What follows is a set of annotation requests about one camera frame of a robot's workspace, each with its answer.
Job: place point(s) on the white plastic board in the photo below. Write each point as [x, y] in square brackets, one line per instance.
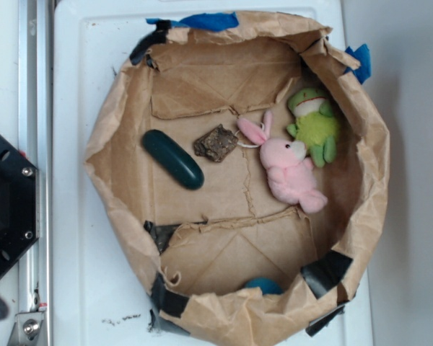
[96, 298]

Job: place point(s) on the dark green oval case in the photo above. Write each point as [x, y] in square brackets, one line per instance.
[173, 159]

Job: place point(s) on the green plush frog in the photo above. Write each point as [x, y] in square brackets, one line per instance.
[315, 124]

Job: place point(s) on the aluminium rail frame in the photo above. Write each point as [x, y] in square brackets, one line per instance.
[34, 319]

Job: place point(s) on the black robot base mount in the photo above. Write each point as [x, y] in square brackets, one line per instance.
[18, 195]

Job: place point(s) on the brown rough rock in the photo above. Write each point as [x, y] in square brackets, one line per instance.
[216, 144]

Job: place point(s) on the teal ball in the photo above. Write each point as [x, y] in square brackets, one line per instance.
[266, 285]

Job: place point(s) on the pink plush bunny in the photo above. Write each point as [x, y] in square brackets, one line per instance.
[289, 171]

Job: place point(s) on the brown paper bag tray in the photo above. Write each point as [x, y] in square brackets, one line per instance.
[193, 251]

